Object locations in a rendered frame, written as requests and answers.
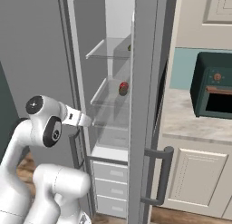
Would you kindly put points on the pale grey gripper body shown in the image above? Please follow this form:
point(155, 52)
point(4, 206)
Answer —
point(85, 120)

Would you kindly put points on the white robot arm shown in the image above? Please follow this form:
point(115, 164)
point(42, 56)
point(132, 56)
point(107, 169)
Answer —
point(18, 161)

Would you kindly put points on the glass fridge shelf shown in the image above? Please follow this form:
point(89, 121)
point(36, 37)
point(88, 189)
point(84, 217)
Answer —
point(107, 94)
point(108, 49)

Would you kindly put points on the red round fruit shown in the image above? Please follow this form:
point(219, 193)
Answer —
point(123, 87)

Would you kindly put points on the pale grey fridge drawer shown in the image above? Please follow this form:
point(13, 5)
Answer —
point(111, 189)
point(110, 172)
point(112, 207)

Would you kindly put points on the grey fridge door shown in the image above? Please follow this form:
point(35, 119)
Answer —
point(145, 82)

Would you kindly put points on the grey fridge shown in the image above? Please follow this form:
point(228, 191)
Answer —
point(45, 52)

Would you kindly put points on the cream base cupboard door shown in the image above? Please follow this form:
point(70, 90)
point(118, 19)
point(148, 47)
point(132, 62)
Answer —
point(198, 176)

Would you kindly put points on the small green-brown food item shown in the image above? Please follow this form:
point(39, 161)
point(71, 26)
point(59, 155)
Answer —
point(129, 47)

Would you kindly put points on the dark green toaster oven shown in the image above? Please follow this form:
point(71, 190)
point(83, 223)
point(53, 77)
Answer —
point(213, 85)

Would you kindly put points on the cream wall cupboard door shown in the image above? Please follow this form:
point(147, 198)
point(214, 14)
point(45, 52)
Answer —
point(219, 7)

